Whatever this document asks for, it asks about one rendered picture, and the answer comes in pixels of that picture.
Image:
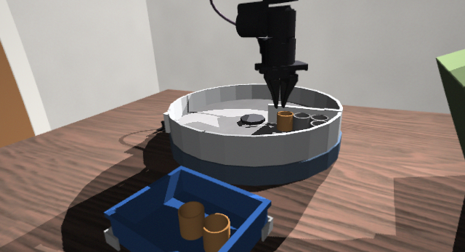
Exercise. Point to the blue open crate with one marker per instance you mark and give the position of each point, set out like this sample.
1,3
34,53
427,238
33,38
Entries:
150,216

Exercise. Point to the grey steel bushing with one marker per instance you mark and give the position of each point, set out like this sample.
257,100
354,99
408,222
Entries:
316,123
318,118
301,121

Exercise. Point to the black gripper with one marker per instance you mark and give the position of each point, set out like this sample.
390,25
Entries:
280,64

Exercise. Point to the grey round turntable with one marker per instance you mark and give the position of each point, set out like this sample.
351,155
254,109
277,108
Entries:
230,133

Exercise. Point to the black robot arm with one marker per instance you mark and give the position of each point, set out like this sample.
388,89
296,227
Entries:
254,21

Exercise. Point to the bronze bushing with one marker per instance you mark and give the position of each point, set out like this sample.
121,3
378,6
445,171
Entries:
216,232
285,121
190,227

